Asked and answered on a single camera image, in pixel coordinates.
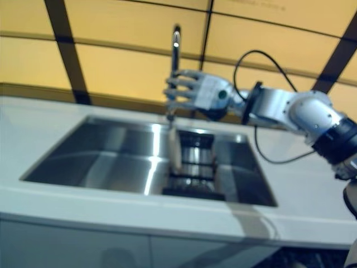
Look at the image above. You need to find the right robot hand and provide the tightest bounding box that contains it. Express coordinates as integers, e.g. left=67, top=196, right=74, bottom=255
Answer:
left=162, top=69, right=235, bottom=111

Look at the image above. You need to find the cream ceramic plate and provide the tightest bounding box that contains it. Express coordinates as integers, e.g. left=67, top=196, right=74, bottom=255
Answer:
left=168, top=126, right=182, bottom=171

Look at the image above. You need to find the chrome pull-down kitchen faucet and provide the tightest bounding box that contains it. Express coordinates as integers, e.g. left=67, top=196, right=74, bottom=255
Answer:
left=166, top=24, right=182, bottom=124

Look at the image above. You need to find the black dish drying rack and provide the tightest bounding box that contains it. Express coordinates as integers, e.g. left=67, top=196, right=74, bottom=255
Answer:
left=161, top=129, right=227, bottom=202

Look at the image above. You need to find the stainless steel sink basin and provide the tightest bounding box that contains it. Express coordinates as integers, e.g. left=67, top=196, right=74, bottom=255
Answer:
left=20, top=114, right=279, bottom=208

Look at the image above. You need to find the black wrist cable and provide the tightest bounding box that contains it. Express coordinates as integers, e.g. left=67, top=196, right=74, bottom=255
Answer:
left=233, top=49, right=316, bottom=165

